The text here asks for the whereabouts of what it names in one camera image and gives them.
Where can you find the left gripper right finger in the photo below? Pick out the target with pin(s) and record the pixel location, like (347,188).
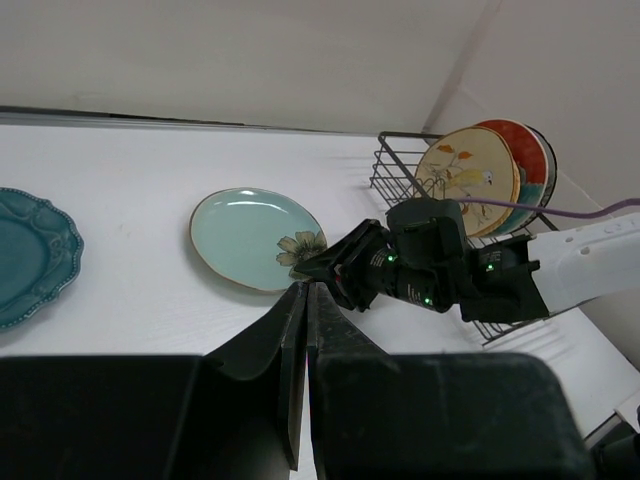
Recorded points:
(353,399)

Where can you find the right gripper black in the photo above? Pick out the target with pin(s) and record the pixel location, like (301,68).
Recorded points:
(354,266)

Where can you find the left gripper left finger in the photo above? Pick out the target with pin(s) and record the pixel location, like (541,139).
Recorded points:
(258,387)

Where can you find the light blue flower plate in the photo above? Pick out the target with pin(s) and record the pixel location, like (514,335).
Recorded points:
(254,237)

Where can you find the beige bird plate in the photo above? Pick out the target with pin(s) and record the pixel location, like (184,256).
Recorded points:
(448,167)

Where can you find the red plate blue flower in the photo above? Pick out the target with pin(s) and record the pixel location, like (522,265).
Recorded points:
(509,144)

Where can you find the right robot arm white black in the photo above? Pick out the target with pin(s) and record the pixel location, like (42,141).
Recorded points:
(422,256)

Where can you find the dark teal scalloped plate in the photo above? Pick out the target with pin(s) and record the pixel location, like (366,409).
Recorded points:
(41,252)

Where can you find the black wire dish rack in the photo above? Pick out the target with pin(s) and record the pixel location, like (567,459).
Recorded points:
(393,177)

